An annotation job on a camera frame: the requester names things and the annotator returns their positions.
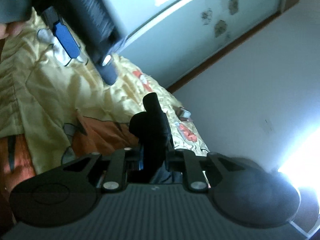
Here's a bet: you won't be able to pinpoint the white wardrobe with flowers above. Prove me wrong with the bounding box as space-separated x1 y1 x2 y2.
104 0 299 87

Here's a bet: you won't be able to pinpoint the operator left hand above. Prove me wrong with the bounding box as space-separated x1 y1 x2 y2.
0 22 25 40

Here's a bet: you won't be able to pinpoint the yellow floral bed sheet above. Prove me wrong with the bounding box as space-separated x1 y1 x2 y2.
1 13 208 198

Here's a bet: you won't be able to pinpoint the small box on bed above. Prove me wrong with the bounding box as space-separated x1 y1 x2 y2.
177 107 192 121

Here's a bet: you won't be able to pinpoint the black pants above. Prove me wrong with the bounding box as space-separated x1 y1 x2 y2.
127 92 176 184

